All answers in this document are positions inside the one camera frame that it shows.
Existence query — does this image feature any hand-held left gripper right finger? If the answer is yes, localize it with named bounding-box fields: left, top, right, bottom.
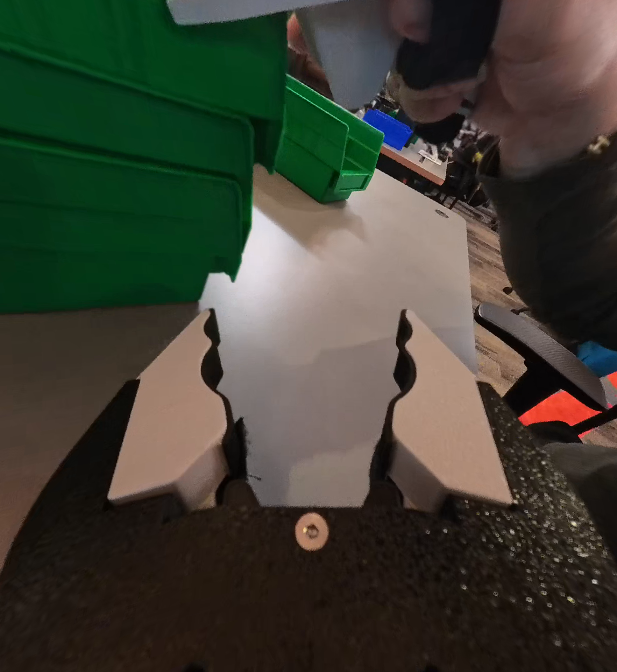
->
left=371, top=309, right=514, bottom=512

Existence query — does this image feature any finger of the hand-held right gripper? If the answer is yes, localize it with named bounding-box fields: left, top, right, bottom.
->
left=167, top=0, right=295, bottom=26
left=295, top=0, right=401, bottom=111

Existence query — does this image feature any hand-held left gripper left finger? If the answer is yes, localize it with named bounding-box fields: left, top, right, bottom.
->
left=107, top=309, right=249, bottom=509

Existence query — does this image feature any green plastic bin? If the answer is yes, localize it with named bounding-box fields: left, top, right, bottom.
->
left=0, top=0, right=289, bottom=316
left=274, top=73, right=385, bottom=205

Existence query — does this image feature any blue plastic bin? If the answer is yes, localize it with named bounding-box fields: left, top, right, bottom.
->
left=363, top=107, right=415, bottom=149

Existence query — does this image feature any orange red cloth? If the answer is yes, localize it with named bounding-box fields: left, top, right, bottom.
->
left=518, top=366, right=617, bottom=427

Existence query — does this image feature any black chair armrest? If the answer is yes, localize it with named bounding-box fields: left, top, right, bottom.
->
left=474, top=302, right=611, bottom=415

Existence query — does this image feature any person's leg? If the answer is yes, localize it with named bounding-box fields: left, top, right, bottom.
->
left=545, top=441, right=617, bottom=633

